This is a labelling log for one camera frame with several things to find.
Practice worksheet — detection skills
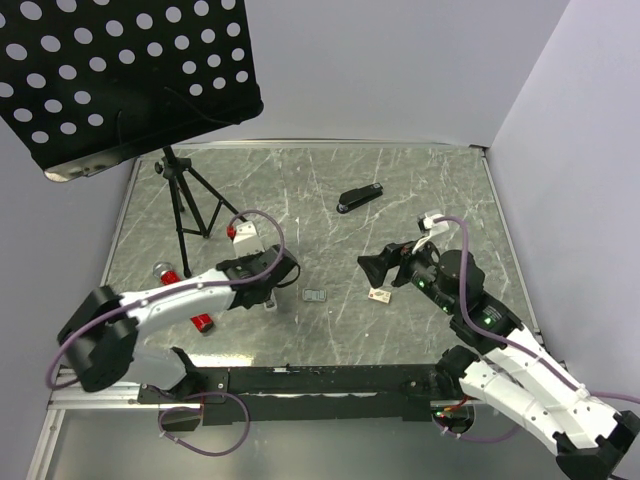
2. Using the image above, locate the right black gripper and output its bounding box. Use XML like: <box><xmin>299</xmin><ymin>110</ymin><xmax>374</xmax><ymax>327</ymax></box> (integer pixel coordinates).
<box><xmin>356</xmin><ymin>233</ymin><xmax>458</xmax><ymax>315</ymax></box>

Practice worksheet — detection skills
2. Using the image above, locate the staple tray with staples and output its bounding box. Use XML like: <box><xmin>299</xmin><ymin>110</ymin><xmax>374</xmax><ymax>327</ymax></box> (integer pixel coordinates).
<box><xmin>302</xmin><ymin>289</ymin><xmax>327</xmax><ymax>302</ymax></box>

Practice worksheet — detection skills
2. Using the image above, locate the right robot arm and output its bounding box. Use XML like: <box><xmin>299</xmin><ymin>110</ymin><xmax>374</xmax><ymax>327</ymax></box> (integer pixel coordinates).
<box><xmin>357</xmin><ymin>242</ymin><xmax>639</xmax><ymax>479</ymax></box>

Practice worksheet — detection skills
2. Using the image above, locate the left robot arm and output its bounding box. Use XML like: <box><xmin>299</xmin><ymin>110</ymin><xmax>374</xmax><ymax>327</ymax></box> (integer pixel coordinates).
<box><xmin>57</xmin><ymin>245</ymin><xmax>299</xmax><ymax>402</ymax></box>

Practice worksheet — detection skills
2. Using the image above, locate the black stapler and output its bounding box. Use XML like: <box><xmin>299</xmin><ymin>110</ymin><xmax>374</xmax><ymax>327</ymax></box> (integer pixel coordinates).
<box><xmin>336</xmin><ymin>183</ymin><xmax>384</xmax><ymax>214</ymax></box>

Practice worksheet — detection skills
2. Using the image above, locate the red cylindrical object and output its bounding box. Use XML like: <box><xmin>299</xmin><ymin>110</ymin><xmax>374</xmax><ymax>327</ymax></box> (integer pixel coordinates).
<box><xmin>152</xmin><ymin>260</ymin><xmax>216</xmax><ymax>335</ymax></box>

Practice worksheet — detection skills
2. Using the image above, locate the black tripod stand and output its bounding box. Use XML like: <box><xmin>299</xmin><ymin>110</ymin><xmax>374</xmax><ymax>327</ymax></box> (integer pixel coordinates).
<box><xmin>154</xmin><ymin>146</ymin><xmax>246</xmax><ymax>278</ymax></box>

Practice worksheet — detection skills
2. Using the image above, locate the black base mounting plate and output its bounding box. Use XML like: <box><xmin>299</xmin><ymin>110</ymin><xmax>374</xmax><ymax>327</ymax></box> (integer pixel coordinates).
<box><xmin>137</xmin><ymin>364</ymin><xmax>463</xmax><ymax>426</ymax></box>

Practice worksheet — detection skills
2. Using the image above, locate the black perforated music stand desk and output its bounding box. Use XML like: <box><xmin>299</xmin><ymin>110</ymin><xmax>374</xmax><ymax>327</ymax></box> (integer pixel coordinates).
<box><xmin>1</xmin><ymin>1</ymin><xmax>264</xmax><ymax>183</ymax></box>

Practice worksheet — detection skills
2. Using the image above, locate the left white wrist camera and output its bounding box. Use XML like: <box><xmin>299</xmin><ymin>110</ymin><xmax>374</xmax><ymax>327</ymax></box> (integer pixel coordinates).
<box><xmin>227</xmin><ymin>221</ymin><xmax>265</xmax><ymax>258</ymax></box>

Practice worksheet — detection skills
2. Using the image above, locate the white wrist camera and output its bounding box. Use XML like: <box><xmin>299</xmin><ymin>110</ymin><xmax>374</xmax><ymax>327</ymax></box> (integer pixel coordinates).
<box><xmin>412</xmin><ymin>210</ymin><xmax>449</xmax><ymax>253</ymax></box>
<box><xmin>227</xmin><ymin>221</ymin><xmax>265</xmax><ymax>258</ymax></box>

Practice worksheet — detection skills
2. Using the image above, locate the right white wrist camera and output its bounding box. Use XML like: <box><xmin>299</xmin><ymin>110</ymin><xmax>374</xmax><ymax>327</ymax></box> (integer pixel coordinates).
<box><xmin>412</xmin><ymin>210</ymin><xmax>449</xmax><ymax>253</ymax></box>

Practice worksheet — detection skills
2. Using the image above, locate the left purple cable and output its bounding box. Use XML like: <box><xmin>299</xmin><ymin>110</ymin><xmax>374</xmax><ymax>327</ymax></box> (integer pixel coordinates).
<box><xmin>44</xmin><ymin>209</ymin><xmax>286</xmax><ymax>457</ymax></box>

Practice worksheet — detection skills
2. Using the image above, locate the aluminium extrusion rail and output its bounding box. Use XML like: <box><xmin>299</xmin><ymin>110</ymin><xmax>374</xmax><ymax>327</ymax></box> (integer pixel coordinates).
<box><xmin>51</xmin><ymin>364</ymin><xmax>462</xmax><ymax>409</ymax></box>

